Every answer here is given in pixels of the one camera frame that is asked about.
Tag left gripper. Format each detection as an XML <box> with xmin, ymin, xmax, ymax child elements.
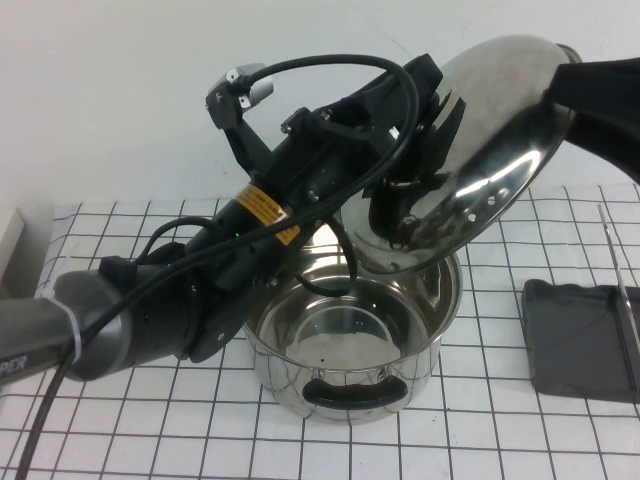
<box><xmin>209</xmin><ymin>53</ymin><xmax>467</xmax><ymax>261</ymax></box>

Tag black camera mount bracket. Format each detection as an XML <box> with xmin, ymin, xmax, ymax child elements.
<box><xmin>205</xmin><ymin>92</ymin><xmax>281</xmax><ymax>179</ymax></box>

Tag stainless steel lid black knob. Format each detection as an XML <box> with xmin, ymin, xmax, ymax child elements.
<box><xmin>338</xmin><ymin>32</ymin><xmax>577</xmax><ymax>277</ymax></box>

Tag black camera cable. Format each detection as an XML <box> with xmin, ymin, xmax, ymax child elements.
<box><xmin>27</xmin><ymin>55</ymin><xmax>421</xmax><ymax>480</ymax></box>

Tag white zip tie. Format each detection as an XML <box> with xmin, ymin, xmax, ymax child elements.
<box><xmin>35</xmin><ymin>243</ymin><xmax>86</xmax><ymax>365</ymax></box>

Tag black looped gripper cable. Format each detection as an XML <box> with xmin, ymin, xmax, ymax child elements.
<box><xmin>147</xmin><ymin>215</ymin><xmax>221</xmax><ymax>254</ymax></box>

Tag stainless steel pot black handles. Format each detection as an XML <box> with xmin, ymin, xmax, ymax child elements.
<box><xmin>243</xmin><ymin>222</ymin><xmax>462</xmax><ymax>441</ymax></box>

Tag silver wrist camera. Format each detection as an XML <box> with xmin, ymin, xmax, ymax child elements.
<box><xmin>204</xmin><ymin>62</ymin><xmax>276</xmax><ymax>109</ymax></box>

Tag black lid rack with wire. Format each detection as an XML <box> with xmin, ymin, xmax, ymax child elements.
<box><xmin>522</xmin><ymin>204</ymin><xmax>640</xmax><ymax>404</ymax></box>

